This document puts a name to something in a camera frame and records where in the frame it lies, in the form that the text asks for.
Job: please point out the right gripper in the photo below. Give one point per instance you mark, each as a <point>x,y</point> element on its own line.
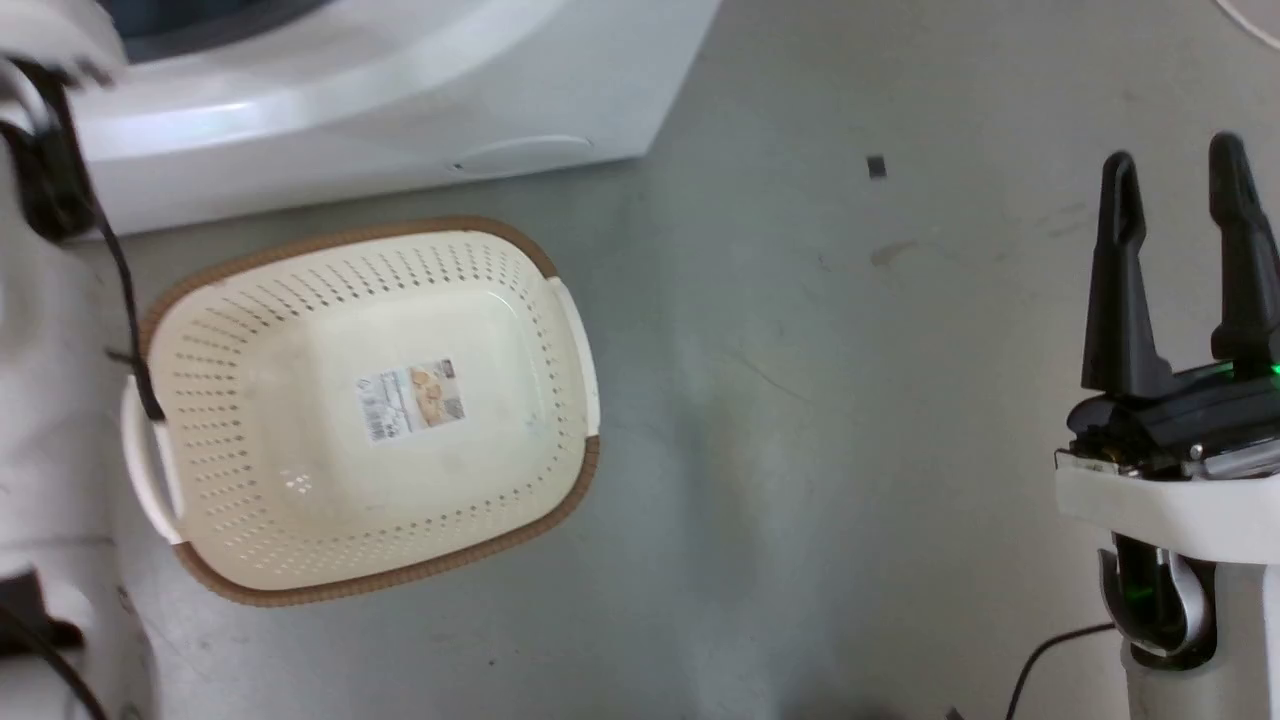
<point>1170,500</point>

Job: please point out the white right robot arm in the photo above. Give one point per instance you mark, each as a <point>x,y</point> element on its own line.
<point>1200,650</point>

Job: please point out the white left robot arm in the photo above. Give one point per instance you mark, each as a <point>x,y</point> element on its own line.
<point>45,400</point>

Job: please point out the washing machine filter cover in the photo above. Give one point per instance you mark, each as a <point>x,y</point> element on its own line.
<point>525,157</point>

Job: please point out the white washing machine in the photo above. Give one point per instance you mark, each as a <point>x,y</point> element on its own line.
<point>400,90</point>

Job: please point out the cream perforated laundry basket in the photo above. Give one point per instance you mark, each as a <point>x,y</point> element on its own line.
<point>300,480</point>

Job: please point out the small black tape piece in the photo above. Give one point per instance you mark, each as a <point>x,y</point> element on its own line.
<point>877,167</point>

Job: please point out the printed paper label sticker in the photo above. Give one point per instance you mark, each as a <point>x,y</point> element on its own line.
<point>410,400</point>

